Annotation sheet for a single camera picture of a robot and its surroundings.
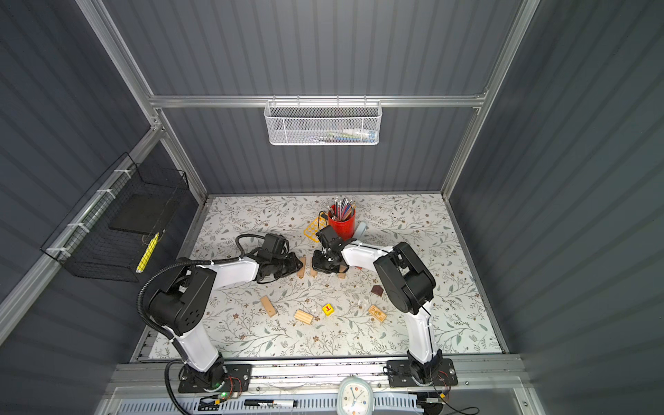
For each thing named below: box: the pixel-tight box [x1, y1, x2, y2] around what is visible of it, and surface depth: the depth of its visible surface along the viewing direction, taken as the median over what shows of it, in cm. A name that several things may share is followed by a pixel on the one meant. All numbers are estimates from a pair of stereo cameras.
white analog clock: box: [336, 376, 375, 415], surface depth 70 cm
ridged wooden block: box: [293, 309, 314, 326], surface depth 86 cm
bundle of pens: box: [326, 197, 358, 221], surface depth 99 cm
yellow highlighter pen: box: [134, 231, 160, 275], surface depth 70 cm
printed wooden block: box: [368, 304, 388, 323], surface depth 86 cm
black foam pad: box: [108, 193, 173, 236], surface depth 77 cm
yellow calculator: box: [302, 211, 329, 243], surface depth 111 cm
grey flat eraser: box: [354, 221, 367, 240], surface depth 107 cm
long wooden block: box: [260, 294, 276, 318], surface depth 88 cm
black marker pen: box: [243, 399, 299, 408], surface depth 71 cm
